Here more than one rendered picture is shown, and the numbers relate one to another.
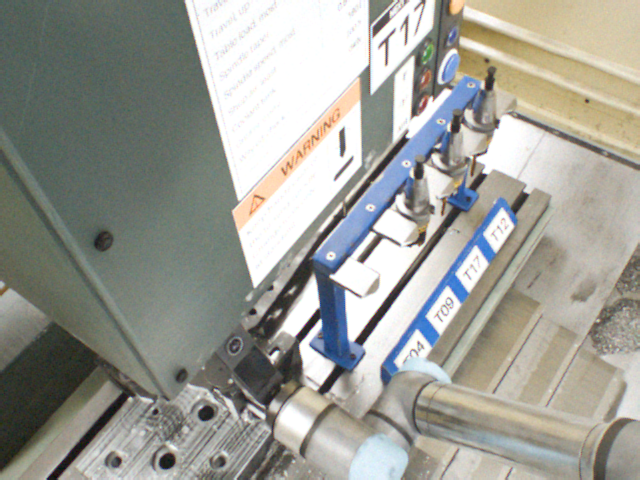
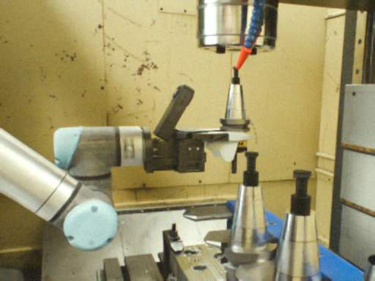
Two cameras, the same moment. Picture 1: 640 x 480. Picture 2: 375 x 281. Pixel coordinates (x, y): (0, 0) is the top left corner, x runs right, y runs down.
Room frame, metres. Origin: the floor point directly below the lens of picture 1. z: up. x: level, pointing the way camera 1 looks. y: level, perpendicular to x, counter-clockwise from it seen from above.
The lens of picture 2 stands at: (0.85, -0.56, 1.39)
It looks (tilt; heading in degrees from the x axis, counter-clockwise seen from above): 11 degrees down; 118
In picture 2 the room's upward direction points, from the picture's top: 1 degrees clockwise
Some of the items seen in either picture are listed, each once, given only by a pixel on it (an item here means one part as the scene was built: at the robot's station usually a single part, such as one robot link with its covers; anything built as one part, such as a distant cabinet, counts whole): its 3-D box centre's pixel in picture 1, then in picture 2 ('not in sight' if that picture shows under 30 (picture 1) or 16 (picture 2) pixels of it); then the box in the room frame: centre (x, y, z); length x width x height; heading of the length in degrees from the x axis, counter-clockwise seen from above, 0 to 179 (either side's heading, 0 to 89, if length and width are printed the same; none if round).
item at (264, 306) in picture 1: (280, 284); not in sight; (0.70, 0.09, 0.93); 0.26 x 0.05 x 0.06; 144
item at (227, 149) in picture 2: not in sight; (228, 147); (0.44, 0.16, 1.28); 0.09 x 0.03 x 0.06; 36
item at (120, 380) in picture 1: (131, 380); not in sight; (0.51, 0.36, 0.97); 0.13 x 0.03 x 0.15; 49
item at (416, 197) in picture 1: (417, 187); (250, 214); (0.65, -0.16, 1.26); 0.04 x 0.04 x 0.07
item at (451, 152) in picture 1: (453, 142); (298, 249); (0.73, -0.23, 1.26); 0.04 x 0.04 x 0.07
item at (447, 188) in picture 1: (433, 182); (269, 274); (0.69, -0.19, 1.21); 0.07 x 0.05 x 0.01; 49
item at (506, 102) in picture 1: (497, 100); not in sight; (0.86, -0.34, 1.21); 0.07 x 0.05 x 0.01; 49
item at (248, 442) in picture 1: (188, 439); (229, 273); (0.40, 0.26, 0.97); 0.29 x 0.23 x 0.05; 139
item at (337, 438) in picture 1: (355, 456); (87, 149); (0.24, -0.01, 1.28); 0.11 x 0.08 x 0.09; 49
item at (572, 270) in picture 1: (414, 228); not in sight; (0.92, -0.22, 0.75); 0.89 x 0.70 x 0.26; 49
